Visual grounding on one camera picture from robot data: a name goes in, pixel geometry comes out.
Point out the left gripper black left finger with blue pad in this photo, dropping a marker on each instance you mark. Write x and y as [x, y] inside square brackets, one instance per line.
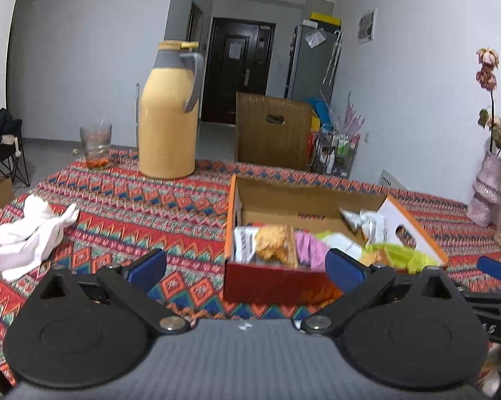
[128, 287]

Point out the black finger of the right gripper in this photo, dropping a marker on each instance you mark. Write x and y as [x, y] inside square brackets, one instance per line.
[489, 266]

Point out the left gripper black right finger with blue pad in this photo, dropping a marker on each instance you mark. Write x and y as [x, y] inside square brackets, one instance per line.
[361, 286]

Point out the green snack packet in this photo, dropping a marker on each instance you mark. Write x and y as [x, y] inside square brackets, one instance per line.
[402, 259]

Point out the pink snack packet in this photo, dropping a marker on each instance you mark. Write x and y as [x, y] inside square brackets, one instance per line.
[311, 251]

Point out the colourful patterned tablecloth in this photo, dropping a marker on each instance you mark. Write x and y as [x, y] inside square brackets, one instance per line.
[427, 337]

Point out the red orange cardboard box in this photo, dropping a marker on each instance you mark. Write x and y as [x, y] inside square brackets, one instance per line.
[312, 208]

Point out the pink flower vase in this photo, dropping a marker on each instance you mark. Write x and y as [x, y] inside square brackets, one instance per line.
[487, 191]

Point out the cracker packet in box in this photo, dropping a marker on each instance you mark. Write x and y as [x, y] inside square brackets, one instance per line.
[265, 245]

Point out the white crumpled cloth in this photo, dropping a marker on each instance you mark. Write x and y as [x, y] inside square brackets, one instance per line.
[27, 242]

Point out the dried pink flowers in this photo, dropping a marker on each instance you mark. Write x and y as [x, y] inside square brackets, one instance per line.
[489, 62]

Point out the glass cup with drink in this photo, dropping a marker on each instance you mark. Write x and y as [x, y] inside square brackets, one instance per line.
[96, 141]

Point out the yellow thermos jug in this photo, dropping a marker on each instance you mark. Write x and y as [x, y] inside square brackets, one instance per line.
[168, 112]

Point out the brown wooden chair back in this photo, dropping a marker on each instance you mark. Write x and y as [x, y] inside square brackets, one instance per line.
[272, 131]

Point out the black folding chair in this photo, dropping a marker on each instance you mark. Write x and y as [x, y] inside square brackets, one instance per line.
[12, 157]

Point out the grey refrigerator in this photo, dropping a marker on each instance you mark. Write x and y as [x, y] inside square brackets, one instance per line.
[314, 57]

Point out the dark entrance door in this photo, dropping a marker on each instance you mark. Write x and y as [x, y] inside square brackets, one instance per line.
[239, 57]

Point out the wire storage rack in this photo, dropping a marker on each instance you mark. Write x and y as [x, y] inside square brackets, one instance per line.
[333, 153]

